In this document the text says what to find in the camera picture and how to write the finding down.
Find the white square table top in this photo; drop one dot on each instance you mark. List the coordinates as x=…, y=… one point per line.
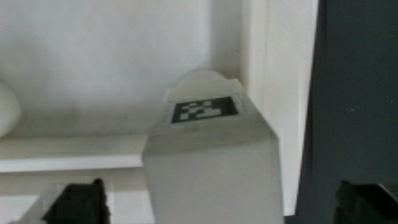
x=95, y=53

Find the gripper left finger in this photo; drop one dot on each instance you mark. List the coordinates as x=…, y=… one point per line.
x=81, y=207

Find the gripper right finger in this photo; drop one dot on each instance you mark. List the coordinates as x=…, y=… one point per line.
x=367, y=204

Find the white table leg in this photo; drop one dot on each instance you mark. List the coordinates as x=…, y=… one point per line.
x=10, y=110
x=213, y=164

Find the white U-shaped fence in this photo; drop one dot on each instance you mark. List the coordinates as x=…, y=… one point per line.
x=33, y=188

